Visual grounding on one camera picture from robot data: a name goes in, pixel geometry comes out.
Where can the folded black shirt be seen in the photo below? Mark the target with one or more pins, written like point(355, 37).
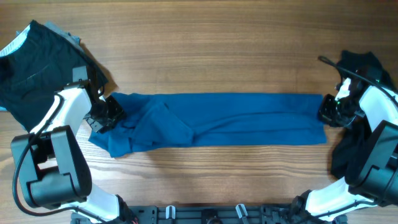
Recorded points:
point(36, 64)

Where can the blue polo shirt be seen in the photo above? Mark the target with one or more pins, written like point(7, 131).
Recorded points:
point(212, 119)

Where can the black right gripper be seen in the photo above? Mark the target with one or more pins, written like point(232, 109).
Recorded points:
point(329, 111)

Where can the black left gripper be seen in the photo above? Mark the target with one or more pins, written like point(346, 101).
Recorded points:
point(109, 112)

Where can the folded grey garment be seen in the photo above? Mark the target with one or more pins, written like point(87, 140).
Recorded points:
point(62, 32)

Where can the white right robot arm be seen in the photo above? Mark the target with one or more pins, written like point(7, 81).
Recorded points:
point(369, 169)

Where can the crumpled black garment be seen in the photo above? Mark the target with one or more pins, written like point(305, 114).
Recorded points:
point(357, 130)

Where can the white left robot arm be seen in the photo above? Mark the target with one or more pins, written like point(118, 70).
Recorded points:
point(51, 174)

